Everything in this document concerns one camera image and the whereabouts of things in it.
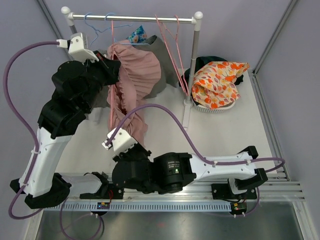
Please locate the grey skirt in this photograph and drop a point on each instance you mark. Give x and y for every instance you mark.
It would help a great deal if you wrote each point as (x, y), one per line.
(168, 76)

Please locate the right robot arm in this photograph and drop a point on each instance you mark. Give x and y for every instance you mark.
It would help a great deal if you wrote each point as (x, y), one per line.
(171, 172)

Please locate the white slotted cable duct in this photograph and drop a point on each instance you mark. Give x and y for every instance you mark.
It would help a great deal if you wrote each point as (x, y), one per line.
(140, 206)

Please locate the silver clothes rack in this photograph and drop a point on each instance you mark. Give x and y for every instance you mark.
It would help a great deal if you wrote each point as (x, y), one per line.
(196, 20)

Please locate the aluminium frame post left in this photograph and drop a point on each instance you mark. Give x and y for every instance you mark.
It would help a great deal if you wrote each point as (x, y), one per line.
(57, 15)

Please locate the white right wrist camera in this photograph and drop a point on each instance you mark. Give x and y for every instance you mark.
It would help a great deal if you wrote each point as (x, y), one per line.
(121, 143)

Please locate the orange floral skirt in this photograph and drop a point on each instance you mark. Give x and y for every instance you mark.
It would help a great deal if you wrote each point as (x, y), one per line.
(214, 84)

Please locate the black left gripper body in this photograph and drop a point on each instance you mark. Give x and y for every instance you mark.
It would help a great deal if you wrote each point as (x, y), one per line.
(99, 73)

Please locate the blue wire hanger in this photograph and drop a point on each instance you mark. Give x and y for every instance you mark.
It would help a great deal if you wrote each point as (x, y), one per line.
(96, 30)
(117, 27)

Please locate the white perforated plastic basket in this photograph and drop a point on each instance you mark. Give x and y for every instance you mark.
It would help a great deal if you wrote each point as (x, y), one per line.
(218, 110)

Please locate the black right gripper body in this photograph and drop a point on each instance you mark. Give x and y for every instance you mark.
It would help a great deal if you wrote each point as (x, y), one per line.
(135, 154)

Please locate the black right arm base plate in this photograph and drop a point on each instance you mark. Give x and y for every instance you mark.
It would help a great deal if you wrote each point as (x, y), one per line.
(222, 191)

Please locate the dark green plaid skirt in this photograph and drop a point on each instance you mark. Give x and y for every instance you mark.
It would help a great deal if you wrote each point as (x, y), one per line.
(201, 61)

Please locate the aluminium frame post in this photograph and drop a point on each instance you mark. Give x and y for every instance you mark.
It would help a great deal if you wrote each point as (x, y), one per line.
(57, 15)
(277, 31)

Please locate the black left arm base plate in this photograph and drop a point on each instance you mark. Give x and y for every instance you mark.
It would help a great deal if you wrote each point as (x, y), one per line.
(105, 192)

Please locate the blue floral garment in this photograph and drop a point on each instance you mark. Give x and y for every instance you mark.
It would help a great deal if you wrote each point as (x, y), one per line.
(138, 36)

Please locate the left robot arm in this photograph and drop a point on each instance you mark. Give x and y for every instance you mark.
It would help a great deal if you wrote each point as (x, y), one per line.
(77, 85)

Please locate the aluminium frame post right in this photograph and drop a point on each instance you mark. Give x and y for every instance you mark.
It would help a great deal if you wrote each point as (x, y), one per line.
(277, 31)

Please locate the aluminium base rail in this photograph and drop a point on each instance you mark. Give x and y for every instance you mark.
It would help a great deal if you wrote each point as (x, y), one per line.
(63, 188)

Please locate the pink pleated skirt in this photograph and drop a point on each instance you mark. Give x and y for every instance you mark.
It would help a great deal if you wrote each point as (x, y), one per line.
(139, 72)

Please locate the pink hanger of floral skirt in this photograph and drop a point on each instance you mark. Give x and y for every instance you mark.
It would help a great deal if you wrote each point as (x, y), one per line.
(163, 29)

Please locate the pink wire hanger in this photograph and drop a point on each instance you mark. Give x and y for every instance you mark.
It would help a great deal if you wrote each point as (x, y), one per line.
(183, 82)

